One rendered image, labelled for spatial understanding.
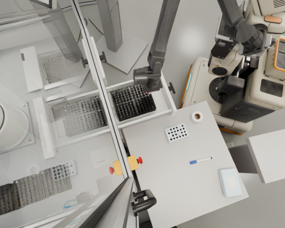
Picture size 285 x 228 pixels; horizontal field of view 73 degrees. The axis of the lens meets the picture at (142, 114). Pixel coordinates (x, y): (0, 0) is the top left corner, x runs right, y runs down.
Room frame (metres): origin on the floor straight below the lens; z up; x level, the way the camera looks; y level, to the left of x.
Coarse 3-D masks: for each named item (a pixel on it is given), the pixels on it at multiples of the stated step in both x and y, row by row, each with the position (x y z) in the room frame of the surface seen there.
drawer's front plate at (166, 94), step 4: (164, 80) 0.50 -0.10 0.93; (164, 84) 0.48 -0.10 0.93; (164, 88) 0.46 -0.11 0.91; (164, 92) 0.44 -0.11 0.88; (168, 92) 0.43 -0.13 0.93; (164, 96) 0.43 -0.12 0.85; (168, 96) 0.40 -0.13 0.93; (168, 100) 0.39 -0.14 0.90; (172, 100) 0.38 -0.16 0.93; (168, 104) 0.38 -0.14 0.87; (172, 104) 0.36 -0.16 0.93; (168, 108) 0.36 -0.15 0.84; (172, 108) 0.34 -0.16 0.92; (172, 112) 0.33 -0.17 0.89
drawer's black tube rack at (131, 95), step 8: (128, 88) 0.43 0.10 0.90; (136, 88) 0.44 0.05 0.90; (112, 96) 0.37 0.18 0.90; (120, 96) 0.38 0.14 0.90; (128, 96) 0.39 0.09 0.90; (136, 96) 0.39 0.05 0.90; (144, 96) 0.40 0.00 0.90; (120, 104) 0.33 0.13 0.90; (128, 104) 0.34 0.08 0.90; (136, 104) 0.34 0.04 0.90; (144, 104) 0.35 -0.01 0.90; (120, 112) 0.29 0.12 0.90; (128, 112) 0.29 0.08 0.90; (136, 112) 0.30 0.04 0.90; (144, 112) 0.30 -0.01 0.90; (120, 120) 0.25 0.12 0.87
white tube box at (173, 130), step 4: (180, 124) 0.28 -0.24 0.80; (184, 124) 0.29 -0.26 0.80; (168, 128) 0.25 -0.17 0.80; (172, 128) 0.25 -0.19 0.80; (176, 128) 0.26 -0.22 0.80; (180, 128) 0.26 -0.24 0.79; (184, 128) 0.26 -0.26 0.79; (168, 132) 0.23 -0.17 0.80; (172, 132) 0.23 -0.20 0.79; (176, 132) 0.23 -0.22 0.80; (180, 132) 0.24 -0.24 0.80; (184, 132) 0.25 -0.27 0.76; (168, 136) 0.20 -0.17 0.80; (172, 136) 0.21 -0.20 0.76; (176, 136) 0.21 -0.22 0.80; (180, 136) 0.21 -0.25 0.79; (184, 136) 0.21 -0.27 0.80; (168, 140) 0.18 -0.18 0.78; (172, 140) 0.18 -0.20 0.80; (176, 140) 0.19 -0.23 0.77
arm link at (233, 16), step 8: (224, 0) 0.65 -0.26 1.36; (232, 0) 0.65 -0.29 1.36; (224, 8) 0.64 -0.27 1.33; (232, 8) 0.64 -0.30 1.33; (224, 16) 0.64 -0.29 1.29; (232, 16) 0.63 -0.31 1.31; (240, 16) 0.63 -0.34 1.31; (232, 24) 0.61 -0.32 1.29; (240, 24) 0.60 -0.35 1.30; (248, 24) 0.61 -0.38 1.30; (224, 32) 0.64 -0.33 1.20; (240, 32) 0.59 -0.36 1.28; (248, 32) 0.60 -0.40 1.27; (240, 40) 0.57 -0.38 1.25
